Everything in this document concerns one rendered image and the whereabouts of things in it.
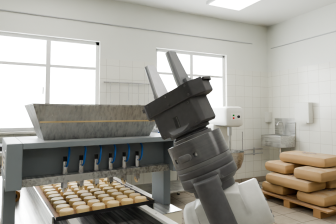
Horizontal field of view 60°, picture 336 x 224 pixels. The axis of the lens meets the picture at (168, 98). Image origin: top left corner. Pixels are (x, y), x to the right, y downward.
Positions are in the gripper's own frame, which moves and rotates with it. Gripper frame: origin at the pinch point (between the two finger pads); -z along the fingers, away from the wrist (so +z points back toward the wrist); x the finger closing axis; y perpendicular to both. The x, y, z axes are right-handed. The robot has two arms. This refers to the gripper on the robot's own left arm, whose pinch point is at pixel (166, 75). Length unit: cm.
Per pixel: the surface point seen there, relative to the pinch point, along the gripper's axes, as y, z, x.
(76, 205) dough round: -32, 17, -82
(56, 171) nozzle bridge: -28, 2, -81
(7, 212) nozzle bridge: -12, 9, -94
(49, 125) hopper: -26, -15, -73
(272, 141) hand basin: -476, 64, -151
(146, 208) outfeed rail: -49, 29, -64
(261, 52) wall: -537, -95, -116
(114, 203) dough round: -41, 22, -73
